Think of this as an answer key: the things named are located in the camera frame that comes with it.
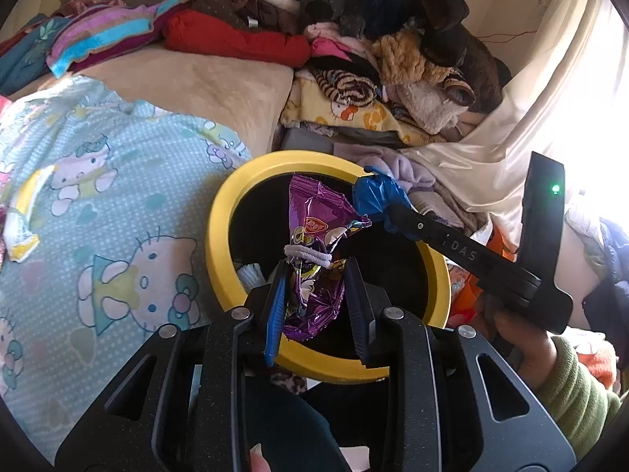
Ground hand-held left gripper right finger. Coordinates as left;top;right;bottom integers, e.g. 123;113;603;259
344;257;576;472

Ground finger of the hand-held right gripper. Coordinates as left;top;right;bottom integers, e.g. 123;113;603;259
387;204;544;302

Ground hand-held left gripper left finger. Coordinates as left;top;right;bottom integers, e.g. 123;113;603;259
55;260;290;472

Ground white elastic band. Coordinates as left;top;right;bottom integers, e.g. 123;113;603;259
285;245;333;267

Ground yellow round bin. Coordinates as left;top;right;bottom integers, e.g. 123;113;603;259
205;150;452;385

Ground purple snack wrapper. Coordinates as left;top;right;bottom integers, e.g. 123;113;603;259
282;173;373;342

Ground person's right hand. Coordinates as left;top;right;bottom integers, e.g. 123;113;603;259
474;290;561;391

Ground person's left hand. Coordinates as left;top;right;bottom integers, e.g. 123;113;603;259
250;445;274;472

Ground lavender cloth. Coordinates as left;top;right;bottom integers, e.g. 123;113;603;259
364;152;487;233

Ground person's dark trousers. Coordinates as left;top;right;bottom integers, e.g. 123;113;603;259
246;378;389;472

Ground white curtain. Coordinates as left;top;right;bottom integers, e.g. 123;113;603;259
403;0;629;256

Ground yellow cartoon print cloth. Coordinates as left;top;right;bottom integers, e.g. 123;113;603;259
280;71;443;147

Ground tan fuzzy cloth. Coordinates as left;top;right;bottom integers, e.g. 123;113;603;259
371;29;458;88

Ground tiger striped cloth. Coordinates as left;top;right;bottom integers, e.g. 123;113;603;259
312;66;381;107

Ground light blue cat print blanket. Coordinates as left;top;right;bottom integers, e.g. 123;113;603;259
0;76;254;463

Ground pink cloth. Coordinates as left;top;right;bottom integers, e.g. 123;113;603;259
305;24;374;63

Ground yellow white wrapper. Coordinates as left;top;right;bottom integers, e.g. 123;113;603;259
4;164;56;262

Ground red garment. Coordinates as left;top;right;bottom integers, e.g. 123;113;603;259
162;10;311;67

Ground purple striped cloth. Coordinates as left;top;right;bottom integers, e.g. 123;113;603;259
46;0;197;78

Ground blue floral cloth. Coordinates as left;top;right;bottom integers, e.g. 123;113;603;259
0;15;72;96

